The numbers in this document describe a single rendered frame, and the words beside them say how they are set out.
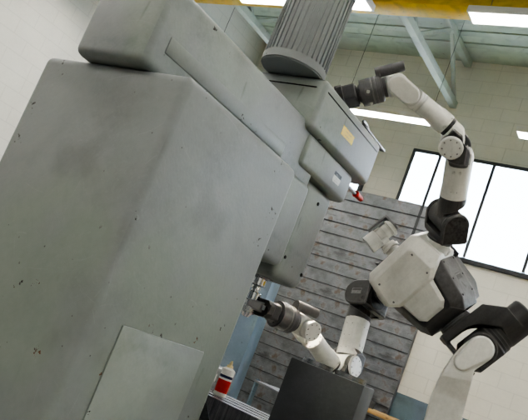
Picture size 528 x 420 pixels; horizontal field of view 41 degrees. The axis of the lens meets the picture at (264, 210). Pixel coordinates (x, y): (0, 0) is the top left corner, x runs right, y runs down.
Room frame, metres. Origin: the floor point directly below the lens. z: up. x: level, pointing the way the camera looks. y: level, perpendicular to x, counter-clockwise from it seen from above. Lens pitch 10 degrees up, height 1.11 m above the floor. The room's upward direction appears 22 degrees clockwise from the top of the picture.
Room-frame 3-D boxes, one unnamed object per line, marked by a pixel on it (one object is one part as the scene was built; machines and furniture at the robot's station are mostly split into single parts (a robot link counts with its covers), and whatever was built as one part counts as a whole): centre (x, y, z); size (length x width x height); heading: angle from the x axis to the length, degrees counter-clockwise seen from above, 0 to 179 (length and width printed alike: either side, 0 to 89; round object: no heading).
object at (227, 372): (2.18, -0.08, 0.98); 0.04 x 0.04 x 0.11
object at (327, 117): (2.19, -0.06, 1.81); 0.47 x 0.26 x 0.16; 146
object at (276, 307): (2.25, -0.14, 1.22); 0.13 x 0.12 x 0.10; 34
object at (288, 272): (2.20, -0.06, 1.47); 0.21 x 0.19 x 0.32; 56
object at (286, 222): (2.04, 0.05, 1.47); 0.24 x 0.19 x 0.26; 56
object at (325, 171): (2.16, -0.04, 1.68); 0.34 x 0.24 x 0.10; 146
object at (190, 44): (1.79, 0.22, 1.66); 0.80 x 0.23 x 0.20; 146
